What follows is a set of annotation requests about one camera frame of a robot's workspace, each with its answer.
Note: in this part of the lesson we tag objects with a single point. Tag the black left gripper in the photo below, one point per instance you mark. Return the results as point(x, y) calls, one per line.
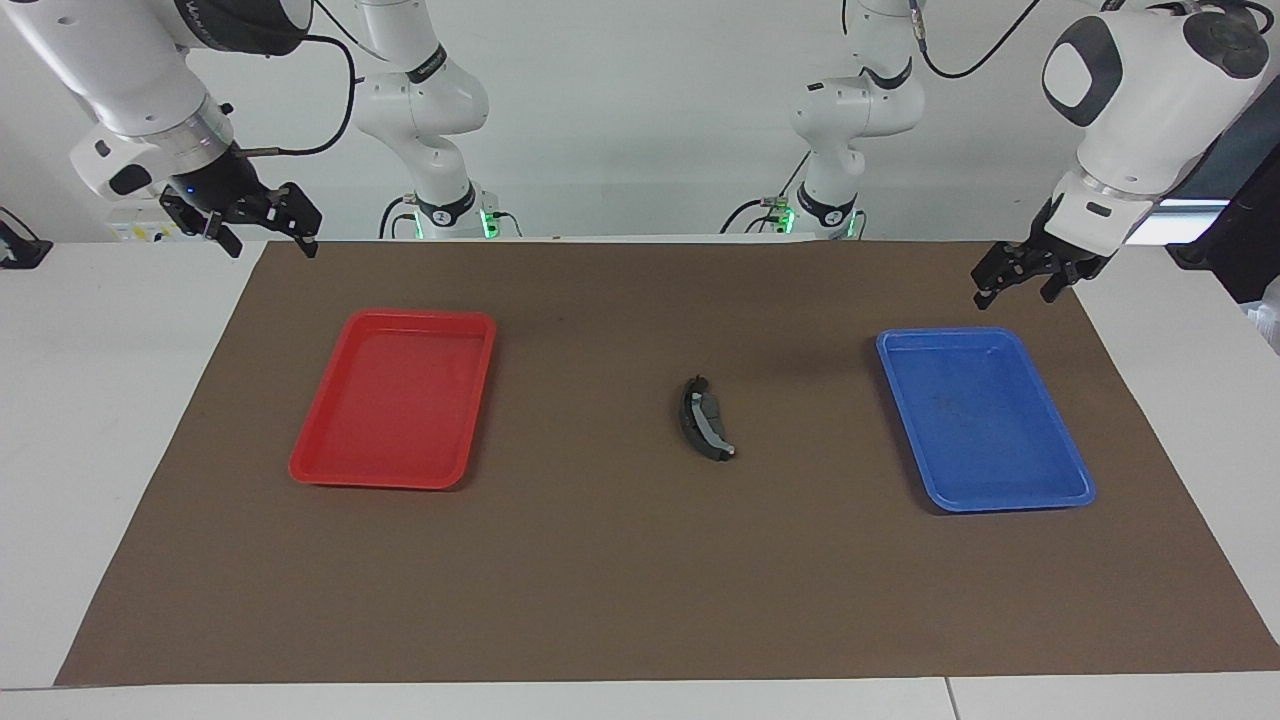
point(1045, 258)

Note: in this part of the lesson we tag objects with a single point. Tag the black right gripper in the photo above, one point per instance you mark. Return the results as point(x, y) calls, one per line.
point(222, 185)

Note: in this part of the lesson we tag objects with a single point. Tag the short grey brake pad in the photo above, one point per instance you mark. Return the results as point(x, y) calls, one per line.
point(712, 403)

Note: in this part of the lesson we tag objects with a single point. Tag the long curved brake pad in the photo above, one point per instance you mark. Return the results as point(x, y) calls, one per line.
point(690, 420)

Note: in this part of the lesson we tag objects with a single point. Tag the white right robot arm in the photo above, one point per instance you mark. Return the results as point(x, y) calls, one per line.
point(130, 80)

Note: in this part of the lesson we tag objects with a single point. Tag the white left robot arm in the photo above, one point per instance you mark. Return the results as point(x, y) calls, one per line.
point(1140, 110)

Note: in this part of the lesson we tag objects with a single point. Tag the blue plastic tray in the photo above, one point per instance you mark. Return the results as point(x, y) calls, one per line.
point(985, 420)

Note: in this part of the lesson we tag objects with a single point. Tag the white power strip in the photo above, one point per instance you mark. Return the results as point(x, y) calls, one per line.
point(135, 230)

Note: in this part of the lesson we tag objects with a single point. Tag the red plastic tray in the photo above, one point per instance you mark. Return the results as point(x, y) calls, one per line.
point(395, 400)

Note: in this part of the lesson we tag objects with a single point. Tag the black chair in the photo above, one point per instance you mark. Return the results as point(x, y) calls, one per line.
point(1245, 240)

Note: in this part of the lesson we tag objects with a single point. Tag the black clamp device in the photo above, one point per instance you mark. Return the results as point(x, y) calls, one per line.
point(20, 250)

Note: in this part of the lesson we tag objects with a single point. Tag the clear plastic bag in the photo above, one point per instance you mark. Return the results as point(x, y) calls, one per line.
point(1268, 315)

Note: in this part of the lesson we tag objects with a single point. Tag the brown table mat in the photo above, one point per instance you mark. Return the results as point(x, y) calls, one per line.
point(600, 560)

